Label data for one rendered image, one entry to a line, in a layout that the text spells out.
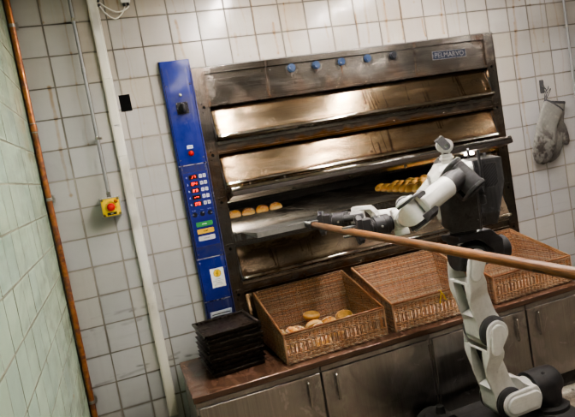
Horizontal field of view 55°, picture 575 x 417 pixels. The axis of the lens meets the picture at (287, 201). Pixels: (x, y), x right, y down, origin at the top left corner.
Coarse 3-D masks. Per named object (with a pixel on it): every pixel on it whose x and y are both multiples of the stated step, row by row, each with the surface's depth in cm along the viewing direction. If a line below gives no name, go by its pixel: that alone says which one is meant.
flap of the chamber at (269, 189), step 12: (492, 144) 336; (504, 144) 340; (420, 156) 321; (432, 156) 324; (360, 168) 310; (372, 168) 312; (384, 168) 319; (396, 168) 331; (300, 180) 299; (312, 180) 301; (324, 180) 309; (336, 180) 321; (240, 192) 289; (252, 192) 291; (264, 192) 300; (276, 192) 311
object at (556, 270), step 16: (320, 224) 266; (384, 240) 205; (400, 240) 194; (416, 240) 186; (464, 256) 160; (480, 256) 153; (496, 256) 147; (512, 256) 143; (544, 272) 131; (560, 272) 126
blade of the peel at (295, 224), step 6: (288, 222) 317; (294, 222) 312; (300, 222) 308; (258, 228) 313; (264, 228) 309; (270, 228) 304; (276, 228) 300; (282, 228) 282; (288, 228) 283; (294, 228) 284; (300, 228) 285; (246, 234) 298; (252, 234) 286; (258, 234) 278; (264, 234) 279; (270, 234) 280
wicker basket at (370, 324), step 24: (288, 288) 310; (312, 288) 314; (336, 288) 318; (360, 288) 299; (264, 312) 286; (288, 312) 307; (336, 312) 315; (360, 312) 306; (384, 312) 278; (264, 336) 297; (288, 336) 262; (312, 336) 267; (336, 336) 270; (360, 336) 275; (384, 336) 279; (288, 360) 263
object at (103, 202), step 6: (102, 198) 280; (108, 198) 276; (114, 198) 277; (102, 204) 275; (114, 204) 277; (120, 204) 278; (102, 210) 276; (108, 210) 276; (114, 210) 277; (120, 210) 278; (102, 216) 276; (108, 216) 276; (114, 216) 278
